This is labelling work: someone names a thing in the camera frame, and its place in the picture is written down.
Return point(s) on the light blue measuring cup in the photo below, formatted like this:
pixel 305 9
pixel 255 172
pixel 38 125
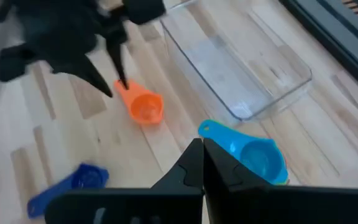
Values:
pixel 259 158

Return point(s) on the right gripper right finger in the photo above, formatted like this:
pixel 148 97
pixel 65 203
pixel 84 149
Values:
pixel 222 174

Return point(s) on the clear plastic basket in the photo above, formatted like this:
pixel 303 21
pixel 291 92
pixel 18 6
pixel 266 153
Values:
pixel 228 68

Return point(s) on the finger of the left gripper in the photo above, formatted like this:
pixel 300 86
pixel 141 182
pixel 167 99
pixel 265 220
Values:
pixel 117 59
pixel 84 73

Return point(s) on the dark blue measuring cup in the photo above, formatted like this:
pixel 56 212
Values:
pixel 85 177

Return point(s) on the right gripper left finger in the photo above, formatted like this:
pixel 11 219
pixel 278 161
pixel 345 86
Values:
pixel 188 174

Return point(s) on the orange measuring cup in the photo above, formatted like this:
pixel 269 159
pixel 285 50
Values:
pixel 145 109

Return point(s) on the black aluminium table frame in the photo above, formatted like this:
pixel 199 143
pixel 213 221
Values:
pixel 322 31

